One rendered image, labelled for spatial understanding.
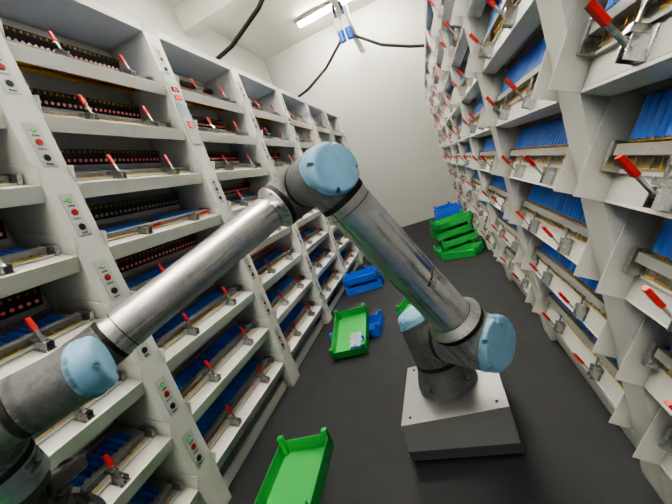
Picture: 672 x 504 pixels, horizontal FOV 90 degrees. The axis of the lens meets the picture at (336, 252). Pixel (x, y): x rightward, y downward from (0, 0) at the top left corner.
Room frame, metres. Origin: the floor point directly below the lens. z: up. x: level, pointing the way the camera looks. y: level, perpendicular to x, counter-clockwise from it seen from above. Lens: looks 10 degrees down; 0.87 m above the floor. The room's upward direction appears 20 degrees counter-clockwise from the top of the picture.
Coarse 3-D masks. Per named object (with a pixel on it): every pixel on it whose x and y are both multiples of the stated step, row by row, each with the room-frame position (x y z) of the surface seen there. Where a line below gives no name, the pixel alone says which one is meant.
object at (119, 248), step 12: (192, 204) 1.65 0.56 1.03; (204, 204) 1.63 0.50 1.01; (216, 204) 1.61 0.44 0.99; (120, 216) 1.32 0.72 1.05; (132, 216) 1.38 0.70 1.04; (204, 216) 1.56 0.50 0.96; (216, 216) 1.59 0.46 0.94; (168, 228) 1.31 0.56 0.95; (180, 228) 1.35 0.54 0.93; (192, 228) 1.42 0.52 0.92; (204, 228) 1.50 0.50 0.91; (120, 240) 1.12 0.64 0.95; (132, 240) 1.13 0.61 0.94; (144, 240) 1.18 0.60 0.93; (156, 240) 1.23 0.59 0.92; (168, 240) 1.29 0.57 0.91; (120, 252) 1.08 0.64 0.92; (132, 252) 1.13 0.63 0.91
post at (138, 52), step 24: (120, 48) 1.66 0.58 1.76; (144, 48) 1.63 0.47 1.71; (144, 96) 1.66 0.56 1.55; (168, 96) 1.62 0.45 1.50; (144, 120) 1.67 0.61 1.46; (168, 144) 1.65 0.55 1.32; (192, 144) 1.63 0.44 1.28; (192, 192) 1.65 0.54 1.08; (240, 264) 1.62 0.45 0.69; (240, 312) 1.66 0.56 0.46; (264, 312) 1.63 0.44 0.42; (288, 360) 1.66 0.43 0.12; (288, 384) 1.63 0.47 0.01
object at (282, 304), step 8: (288, 272) 2.33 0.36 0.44; (296, 272) 2.31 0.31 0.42; (304, 272) 2.29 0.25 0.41; (280, 280) 2.20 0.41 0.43; (288, 280) 2.21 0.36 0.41; (296, 280) 2.20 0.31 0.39; (304, 280) 2.27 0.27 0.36; (272, 288) 2.07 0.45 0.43; (280, 288) 2.08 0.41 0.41; (288, 288) 2.07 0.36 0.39; (296, 288) 2.13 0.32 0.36; (304, 288) 2.13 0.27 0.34; (272, 296) 1.96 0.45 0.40; (280, 296) 1.95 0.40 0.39; (288, 296) 2.00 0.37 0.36; (296, 296) 2.00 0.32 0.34; (272, 304) 1.84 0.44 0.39; (280, 304) 1.88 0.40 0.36; (288, 304) 1.89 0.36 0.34; (280, 312) 1.79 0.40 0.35; (288, 312) 1.87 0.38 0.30; (280, 320) 1.76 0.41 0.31
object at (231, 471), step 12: (312, 336) 2.08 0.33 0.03; (300, 348) 1.92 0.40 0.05; (300, 360) 1.84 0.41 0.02; (276, 384) 1.60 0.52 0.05; (276, 396) 1.53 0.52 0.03; (264, 408) 1.43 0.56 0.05; (252, 420) 1.37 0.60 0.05; (264, 420) 1.39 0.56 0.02; (252, 432) 1.30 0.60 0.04; (240, 444) 1.23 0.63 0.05; (252, 444) 1.27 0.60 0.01; (228, 456) 1.19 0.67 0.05; (240, 456) 1.19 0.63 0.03; (228, 468) 1.12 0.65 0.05; (228, 480) 1.10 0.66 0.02
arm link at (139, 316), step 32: (224, 224) 0.78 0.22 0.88; (256, 224) 0.77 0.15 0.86; (288, 224) 0.83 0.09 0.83; (192, 256) 0.71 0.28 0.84; (224, 256) 0.72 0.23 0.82; (160, 288) 0.66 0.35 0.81; (192, 288) 0.68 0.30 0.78; (96, 320) 0.63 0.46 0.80; (128, 320) 0.62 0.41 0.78; (160, 320) 0.65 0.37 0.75; (128, 352) 0.62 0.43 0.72
